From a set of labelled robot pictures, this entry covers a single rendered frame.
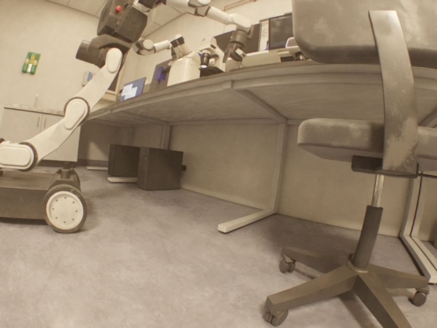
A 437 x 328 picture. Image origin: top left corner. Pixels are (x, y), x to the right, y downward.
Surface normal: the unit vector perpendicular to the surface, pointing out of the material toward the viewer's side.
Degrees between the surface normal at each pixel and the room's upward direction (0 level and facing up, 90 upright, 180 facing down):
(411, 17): 90
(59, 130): 113
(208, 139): 90
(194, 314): 0
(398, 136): 90
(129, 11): 102
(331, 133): 90
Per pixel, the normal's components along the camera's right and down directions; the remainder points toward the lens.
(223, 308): 0.12, -0.99
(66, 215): 0.66, 0.10
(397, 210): -0.61, -0.05
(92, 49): 0.53, 0.47
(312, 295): 0.17, 0.02
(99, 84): 0.37, 0.41
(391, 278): -0.33, -0.04
